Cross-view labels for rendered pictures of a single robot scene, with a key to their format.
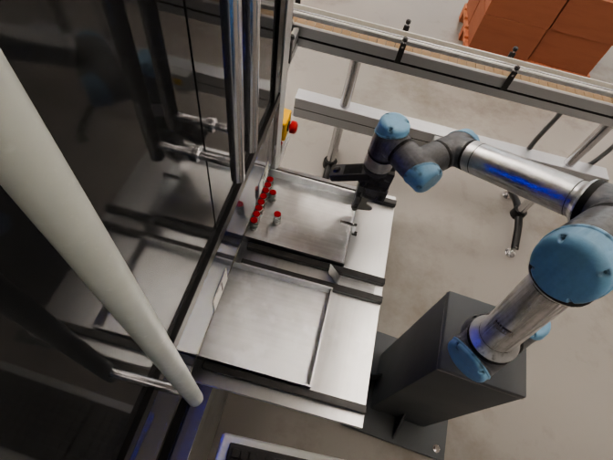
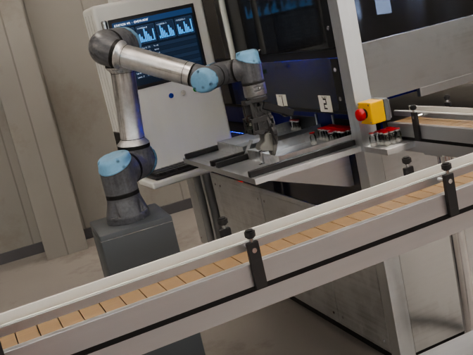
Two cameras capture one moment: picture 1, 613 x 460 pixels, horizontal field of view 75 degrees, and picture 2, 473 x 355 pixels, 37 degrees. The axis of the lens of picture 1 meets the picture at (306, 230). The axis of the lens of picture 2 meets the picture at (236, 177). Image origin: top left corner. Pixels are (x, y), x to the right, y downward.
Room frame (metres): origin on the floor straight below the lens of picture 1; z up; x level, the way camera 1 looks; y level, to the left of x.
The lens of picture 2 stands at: (2.80, -1.18, 1.38)
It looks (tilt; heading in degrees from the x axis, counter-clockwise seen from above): 12 degrees down; 156
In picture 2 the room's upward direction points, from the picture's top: 13 degrees counter-clockwise
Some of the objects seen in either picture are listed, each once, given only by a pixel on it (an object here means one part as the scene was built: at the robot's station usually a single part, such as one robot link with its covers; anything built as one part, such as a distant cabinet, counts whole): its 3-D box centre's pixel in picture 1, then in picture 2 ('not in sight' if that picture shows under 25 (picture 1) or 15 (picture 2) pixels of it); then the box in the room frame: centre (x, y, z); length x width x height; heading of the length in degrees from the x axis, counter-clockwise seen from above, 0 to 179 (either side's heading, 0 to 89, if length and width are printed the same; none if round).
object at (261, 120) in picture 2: (373, 180); (257, 115); (0.73, -0.15, 1.06); 0.09 x 0.08 x 0.12; 87
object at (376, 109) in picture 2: (277, 122); (373, 110); (0.93, 0.16, 0.99); 0.08 x 0.07 x 0.07; 87
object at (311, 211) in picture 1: (296, 214); (305, 145); (0.67, 0.04, 0.90); 0.34 x 0.26 x 0.04; 87
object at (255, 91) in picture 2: (379, 159); (255, 91); (0.74, -0.14, 1.14); 0.08 x 0.08 x 0.05
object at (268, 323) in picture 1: (257, 318); (268, 137); (0.33, 0.07, 0.90); 0.34 x 0.26 x 0.04; 87
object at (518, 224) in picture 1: (514, 216); not in sight; (1.57, -1.20, 0.07); 0.50 x 0.08 x 0.14; 177
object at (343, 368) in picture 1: (298, 272); (273, 152); (0.50, -0.01, 0.87); 0.70 x 0.48 x 0.02; 177
